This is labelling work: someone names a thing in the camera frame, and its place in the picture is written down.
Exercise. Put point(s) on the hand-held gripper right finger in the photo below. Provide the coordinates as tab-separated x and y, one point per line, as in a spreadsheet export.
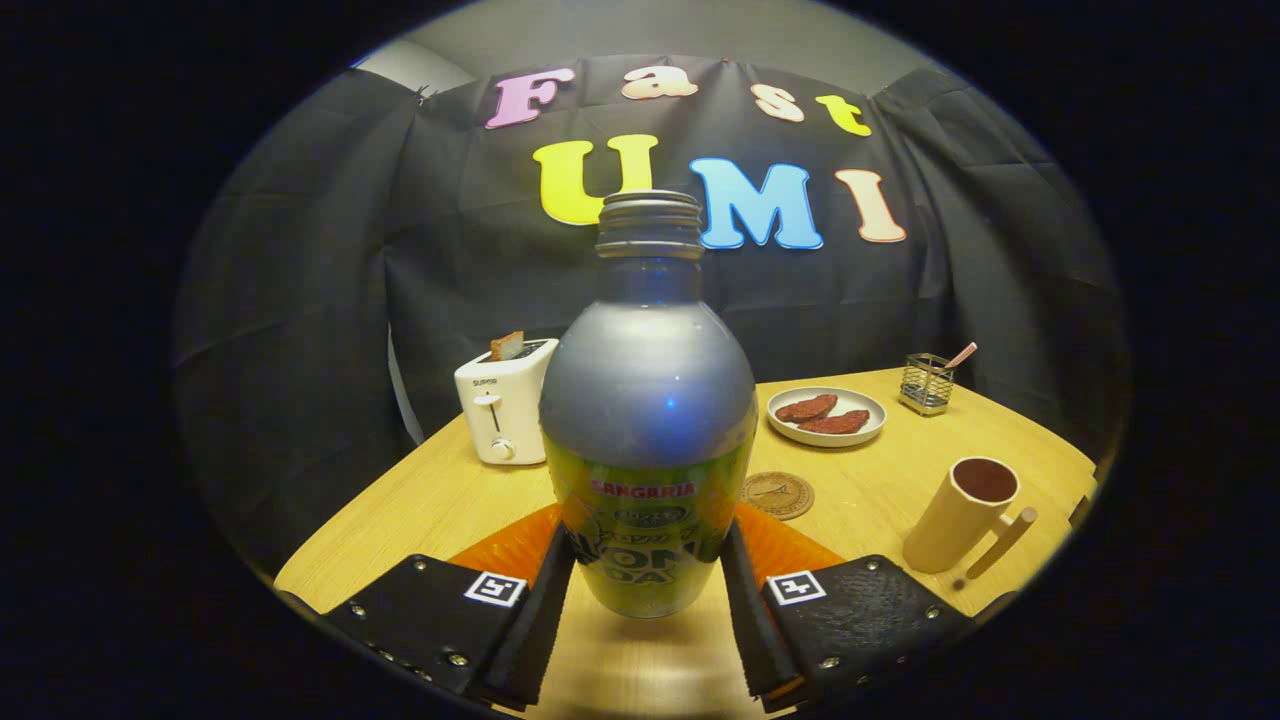
750	620

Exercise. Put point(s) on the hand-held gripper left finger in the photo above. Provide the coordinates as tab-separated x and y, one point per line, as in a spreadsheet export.
535	620

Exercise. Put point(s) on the round wooden coaster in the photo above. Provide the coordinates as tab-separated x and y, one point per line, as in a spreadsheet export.
785	495

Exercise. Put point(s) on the silver green juice bottle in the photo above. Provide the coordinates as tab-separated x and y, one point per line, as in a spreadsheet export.
650	400

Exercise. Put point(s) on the wooden table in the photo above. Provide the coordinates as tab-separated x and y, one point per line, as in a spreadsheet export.
870	510

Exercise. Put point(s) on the white toaster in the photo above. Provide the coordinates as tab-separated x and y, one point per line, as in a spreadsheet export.
505	410

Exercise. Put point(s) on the brown meat piece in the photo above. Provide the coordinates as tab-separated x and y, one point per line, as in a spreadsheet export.
835	423
806	408

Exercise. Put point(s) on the round white plate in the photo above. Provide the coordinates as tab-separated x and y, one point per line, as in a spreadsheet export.
870	425

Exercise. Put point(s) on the toast slice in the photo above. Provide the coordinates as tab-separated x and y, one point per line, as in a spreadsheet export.
507	346

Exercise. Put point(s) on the pink straw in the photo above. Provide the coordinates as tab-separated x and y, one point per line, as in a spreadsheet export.
962	355

